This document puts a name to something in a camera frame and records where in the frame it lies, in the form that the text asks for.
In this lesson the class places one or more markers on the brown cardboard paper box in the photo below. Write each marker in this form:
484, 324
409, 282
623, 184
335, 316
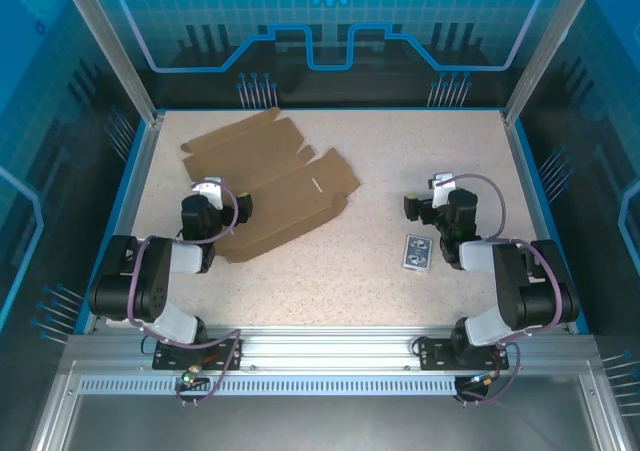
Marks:
280, 191

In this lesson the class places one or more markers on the blue playing card deck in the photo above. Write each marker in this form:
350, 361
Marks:
417, 252

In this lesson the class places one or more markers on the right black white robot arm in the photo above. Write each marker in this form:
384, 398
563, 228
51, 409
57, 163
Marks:
520, 281

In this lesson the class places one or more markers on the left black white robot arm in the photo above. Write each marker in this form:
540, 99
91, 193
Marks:
150, 281

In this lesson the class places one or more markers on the left connector with green light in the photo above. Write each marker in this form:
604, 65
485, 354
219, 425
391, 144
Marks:
189, 377

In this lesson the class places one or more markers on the connector with green light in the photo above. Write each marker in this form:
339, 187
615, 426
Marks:
189, 377
484, 380

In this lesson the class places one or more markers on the right connector with green light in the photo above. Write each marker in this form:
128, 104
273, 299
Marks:
484, 380

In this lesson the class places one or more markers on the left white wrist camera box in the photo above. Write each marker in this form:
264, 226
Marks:
210, 188

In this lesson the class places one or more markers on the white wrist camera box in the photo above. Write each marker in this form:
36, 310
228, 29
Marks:
210, 188
445, 183

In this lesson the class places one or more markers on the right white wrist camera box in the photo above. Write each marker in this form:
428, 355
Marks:
445, 183

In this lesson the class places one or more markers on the blue table border frame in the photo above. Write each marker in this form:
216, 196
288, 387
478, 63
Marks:
133, 171

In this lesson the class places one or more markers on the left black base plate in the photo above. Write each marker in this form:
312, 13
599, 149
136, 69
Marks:
225, 353

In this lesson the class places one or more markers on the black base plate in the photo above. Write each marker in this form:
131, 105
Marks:
435, 353
225, 353

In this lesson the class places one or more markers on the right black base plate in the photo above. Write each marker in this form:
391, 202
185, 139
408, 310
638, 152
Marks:
435, 353

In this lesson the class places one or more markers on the long aluminium mounting rail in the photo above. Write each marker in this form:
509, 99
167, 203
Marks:
325, 346

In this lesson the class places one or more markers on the right aluminium frame post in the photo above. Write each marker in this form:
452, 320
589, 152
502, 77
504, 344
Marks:
540, 56

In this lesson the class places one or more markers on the aluminium frame post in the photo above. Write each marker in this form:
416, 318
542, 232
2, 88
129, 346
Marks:
115, 56
540, 56

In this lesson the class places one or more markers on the left aluminium frame post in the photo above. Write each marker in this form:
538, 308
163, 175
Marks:
115, 56

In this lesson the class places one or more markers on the grey metal tray frame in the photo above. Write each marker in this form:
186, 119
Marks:
325, 421

